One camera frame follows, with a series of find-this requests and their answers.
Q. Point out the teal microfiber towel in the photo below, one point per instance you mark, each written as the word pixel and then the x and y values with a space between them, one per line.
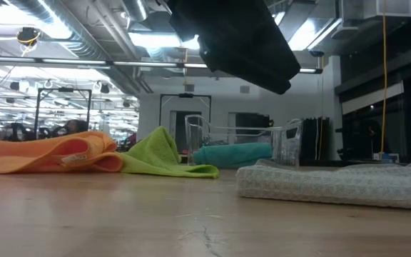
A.
pixel 234 155

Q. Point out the green microfiber towel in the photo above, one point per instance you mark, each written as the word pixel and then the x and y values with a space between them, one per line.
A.
pixel 155 153

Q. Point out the grey microfiber towel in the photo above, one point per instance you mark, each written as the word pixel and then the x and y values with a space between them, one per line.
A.
pixel 334 185

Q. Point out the orange microfiber towel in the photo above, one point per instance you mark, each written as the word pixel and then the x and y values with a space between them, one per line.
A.
pixel 20 153

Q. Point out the grey hanging box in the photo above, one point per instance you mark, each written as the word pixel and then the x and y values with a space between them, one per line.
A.
pixel 189 88

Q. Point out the clear plastic bin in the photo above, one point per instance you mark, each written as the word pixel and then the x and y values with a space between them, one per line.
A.
pixel 287 142

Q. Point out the black stacked panels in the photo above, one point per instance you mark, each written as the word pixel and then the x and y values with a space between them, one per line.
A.
pixel 319 139

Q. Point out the white ceiling unit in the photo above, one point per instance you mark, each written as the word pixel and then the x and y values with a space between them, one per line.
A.
pixel 376 9

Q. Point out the long ceiling light bar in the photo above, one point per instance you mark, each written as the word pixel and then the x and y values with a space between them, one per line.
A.
pixel 84 61

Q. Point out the blue box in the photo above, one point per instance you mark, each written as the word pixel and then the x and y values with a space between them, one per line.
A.
pixel 391 157

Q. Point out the person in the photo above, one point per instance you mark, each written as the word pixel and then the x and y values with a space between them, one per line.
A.
pixel 75 126

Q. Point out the grey wall box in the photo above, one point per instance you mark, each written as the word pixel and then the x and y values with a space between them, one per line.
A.
pixel 244 89

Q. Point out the black aluminium table frame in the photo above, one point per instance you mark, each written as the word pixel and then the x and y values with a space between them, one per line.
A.
pixel 319 162

